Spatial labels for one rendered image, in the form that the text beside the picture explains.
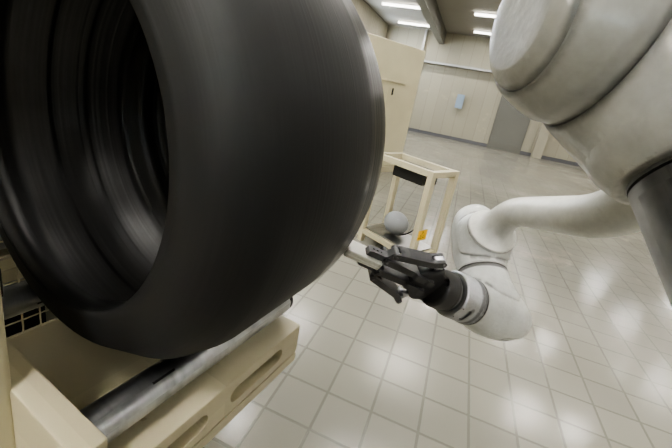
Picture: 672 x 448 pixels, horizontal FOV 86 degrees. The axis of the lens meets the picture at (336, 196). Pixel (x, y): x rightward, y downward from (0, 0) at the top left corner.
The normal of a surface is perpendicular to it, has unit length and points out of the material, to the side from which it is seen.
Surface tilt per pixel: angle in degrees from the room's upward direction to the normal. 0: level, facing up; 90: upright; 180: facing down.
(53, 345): 0
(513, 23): 90
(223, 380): 0
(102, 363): 0
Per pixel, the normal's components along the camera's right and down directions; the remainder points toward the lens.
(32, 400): 0.18, -0.94
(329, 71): 0.85, -0.11
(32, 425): -0.49, 0.18
